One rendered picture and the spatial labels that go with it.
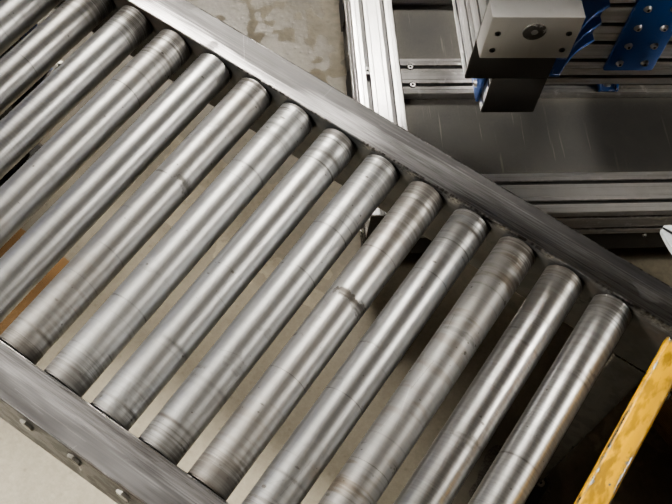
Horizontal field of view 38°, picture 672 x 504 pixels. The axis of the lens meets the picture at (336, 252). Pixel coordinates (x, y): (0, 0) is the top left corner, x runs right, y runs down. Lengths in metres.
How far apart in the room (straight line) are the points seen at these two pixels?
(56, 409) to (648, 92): 1.46
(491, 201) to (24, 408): 0.58
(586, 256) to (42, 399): 0.64
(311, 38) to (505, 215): 1.25
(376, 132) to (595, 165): 0.86
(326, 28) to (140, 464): 1.53
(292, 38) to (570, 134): 0.71
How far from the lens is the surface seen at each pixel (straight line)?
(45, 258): 1.17
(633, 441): 1.11
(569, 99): 2.11
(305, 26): 2.39
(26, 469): 1.92
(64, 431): 1.07
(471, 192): 1.21
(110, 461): 1.06
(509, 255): 1.18
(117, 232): 1.16
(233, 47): 1.31
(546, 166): 2.00
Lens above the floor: 1.81
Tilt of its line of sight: 62 degrees down
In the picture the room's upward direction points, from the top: 10 degrees clockwise
